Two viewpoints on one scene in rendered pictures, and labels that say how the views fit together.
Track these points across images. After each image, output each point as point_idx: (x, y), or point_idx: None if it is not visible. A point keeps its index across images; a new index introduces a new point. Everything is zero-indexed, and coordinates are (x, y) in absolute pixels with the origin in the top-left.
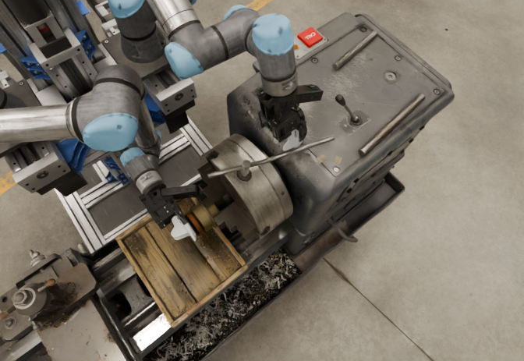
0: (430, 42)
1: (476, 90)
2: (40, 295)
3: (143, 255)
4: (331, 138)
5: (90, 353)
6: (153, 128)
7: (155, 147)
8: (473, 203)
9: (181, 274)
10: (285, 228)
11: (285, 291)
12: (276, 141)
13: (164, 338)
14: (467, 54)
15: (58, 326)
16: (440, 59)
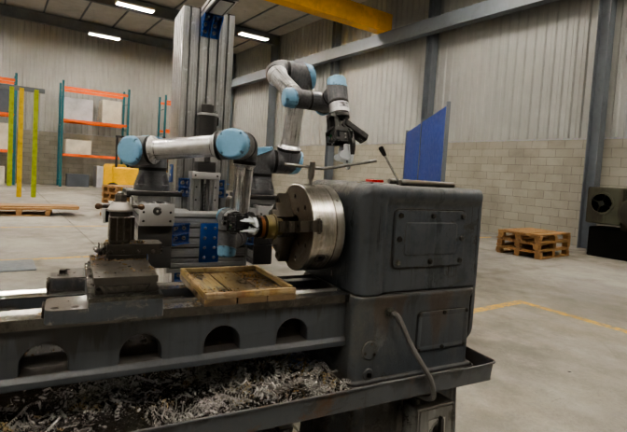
0: (550, 376)
1: (622, 416)
2: (131, 206)
3: (198, 279)
4: (374, 160)
5: (127, 269)
6: (247, 208)
7: (242, 232)
8: None
9: (228, 287)
10: (341, 293)
11: (333, 392)
12: (335, 158)
13: (176, 362)
14: (601, 390)
15: (110, 260)
16: (566, 388)
